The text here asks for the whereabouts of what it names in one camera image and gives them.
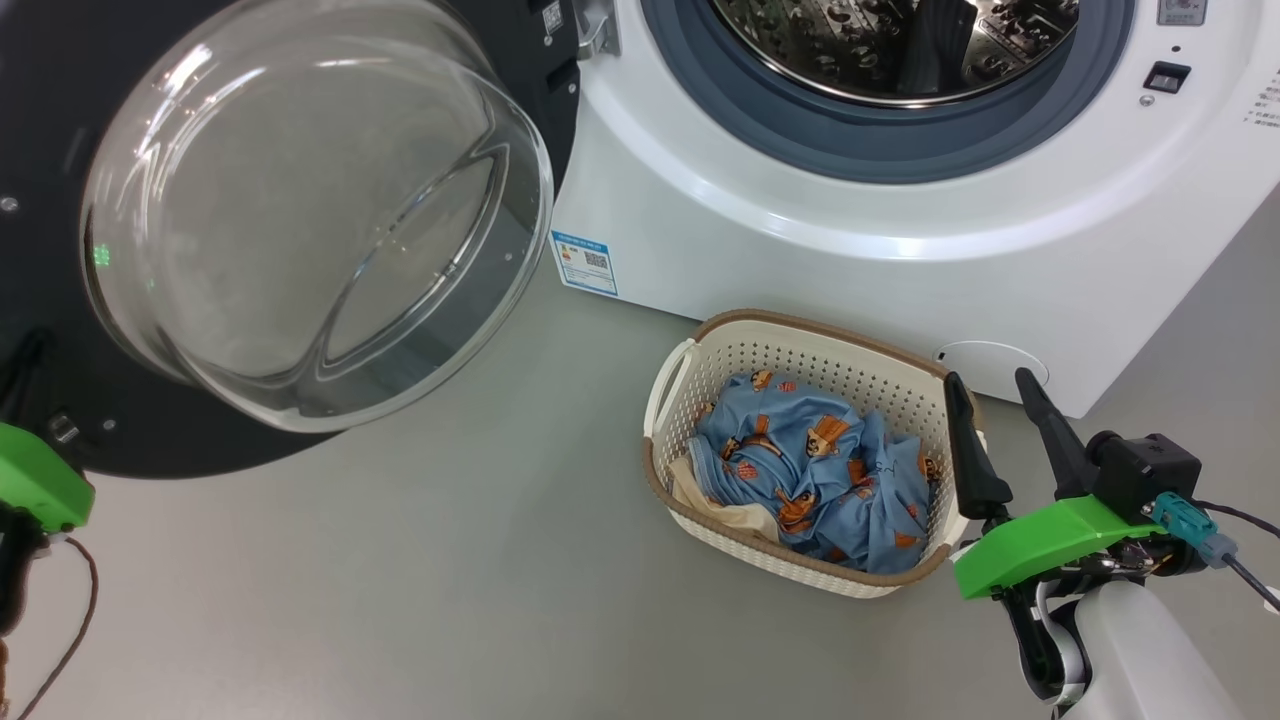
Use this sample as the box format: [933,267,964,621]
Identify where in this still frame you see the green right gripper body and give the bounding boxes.
[952,495,1201,601]

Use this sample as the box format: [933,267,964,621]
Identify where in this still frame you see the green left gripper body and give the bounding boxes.
[0,422,96,534]

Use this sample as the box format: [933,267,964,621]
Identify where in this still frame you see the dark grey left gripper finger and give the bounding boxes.
[0,333,51,426]

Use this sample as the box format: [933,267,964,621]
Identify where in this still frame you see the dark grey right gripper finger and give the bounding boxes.
[1015,367,1099,501]
[944,372,1014,521]

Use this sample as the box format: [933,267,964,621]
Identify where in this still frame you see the blue bear print garment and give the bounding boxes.
[690,370,943,575]

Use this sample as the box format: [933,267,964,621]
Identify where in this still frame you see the cream white garment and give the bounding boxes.
[668,455,781,543]

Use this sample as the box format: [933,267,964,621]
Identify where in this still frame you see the black glass washer door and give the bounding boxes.
[0,0,583,479]

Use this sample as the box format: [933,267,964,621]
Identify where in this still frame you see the white front-load washing machine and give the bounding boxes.
[550,0,1280,419]

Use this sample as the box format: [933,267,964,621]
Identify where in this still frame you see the grey rubber door gasket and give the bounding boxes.
[640,0,1137,186]

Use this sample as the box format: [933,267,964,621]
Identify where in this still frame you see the stainless steel washing machine drum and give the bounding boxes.
[712,0,1081,109]

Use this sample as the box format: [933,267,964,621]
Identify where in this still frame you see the round white filter cover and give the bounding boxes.
[932,341,1051,391]

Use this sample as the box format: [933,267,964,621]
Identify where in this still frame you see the cream plastic laundry basket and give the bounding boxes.
[642,309,986,600]

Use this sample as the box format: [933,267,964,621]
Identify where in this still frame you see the blue energy label sticker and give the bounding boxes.
[550,231,619,297]

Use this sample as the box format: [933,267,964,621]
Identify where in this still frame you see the thin brown black cable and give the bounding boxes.
[10,537,99,720]

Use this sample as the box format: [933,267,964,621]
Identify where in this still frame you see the black cable with teal connector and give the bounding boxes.
[1150,492,1280,613]

